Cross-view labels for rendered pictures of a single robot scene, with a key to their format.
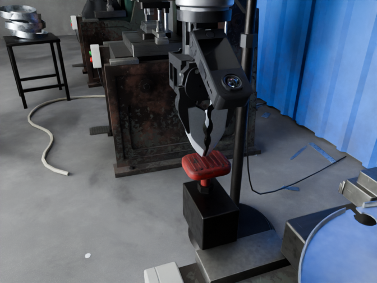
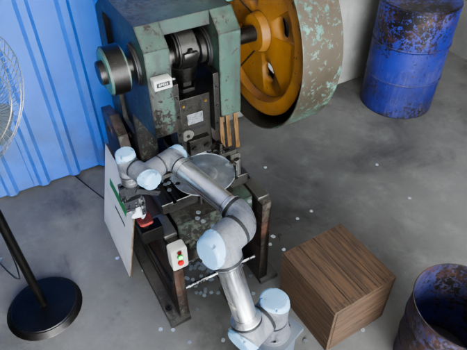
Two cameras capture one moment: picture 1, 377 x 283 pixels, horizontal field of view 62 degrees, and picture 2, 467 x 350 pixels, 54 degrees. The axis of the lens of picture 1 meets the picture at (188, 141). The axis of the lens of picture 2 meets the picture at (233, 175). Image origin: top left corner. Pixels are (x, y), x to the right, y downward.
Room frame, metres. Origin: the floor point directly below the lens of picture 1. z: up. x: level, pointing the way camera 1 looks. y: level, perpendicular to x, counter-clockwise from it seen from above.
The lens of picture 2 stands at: (0.26, 1.33, 2.18)
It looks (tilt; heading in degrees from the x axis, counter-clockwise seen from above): 42 degrees down; 260
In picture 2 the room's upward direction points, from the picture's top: 1 degrees counter-clockwise
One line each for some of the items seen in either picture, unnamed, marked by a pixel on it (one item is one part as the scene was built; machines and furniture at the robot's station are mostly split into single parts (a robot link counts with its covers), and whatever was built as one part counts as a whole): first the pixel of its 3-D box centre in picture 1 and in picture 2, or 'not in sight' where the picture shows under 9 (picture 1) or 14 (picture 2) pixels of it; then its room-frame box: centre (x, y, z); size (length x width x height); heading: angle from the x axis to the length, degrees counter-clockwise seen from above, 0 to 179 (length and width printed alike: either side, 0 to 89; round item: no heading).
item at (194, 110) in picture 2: not in sight; (191, 118); (0.17, -0.31, 1.04); 0.17 x 0.15 x 0.30; 109
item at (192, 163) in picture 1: (205, 179); (145, 223); (0.42, -0.03, 0.72); 0.07 x 0.06 x 0.08; 109
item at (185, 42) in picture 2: not in sight; (182, 65); (0.18, -0.35, 1.27); 0.21 x 0.12 x 0.34; 109
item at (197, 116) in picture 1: (191, 126); (137, 214); (0.44, 0.00, 0.81); 0.06 x 0.03 x 0.09; 19
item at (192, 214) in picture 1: (207, 236); (152, 238); (0.40, -0.03, 0.62); 0.10 x 0.06 x 0.20; 19
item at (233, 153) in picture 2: not in sight; (222, 151); (0.02, -0.41, 0.76); 0.17 x 0.06 x 0.10; 19
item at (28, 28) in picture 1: (34, 54); not in sight; (2.79, 1.36, 0.40); 0.45 x 0.40 x 0.79; 31
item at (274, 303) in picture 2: not in sight; (272, 307); (-0.04, 0.40, 0.62); 0.13 x 0.12 x 0.14; 37
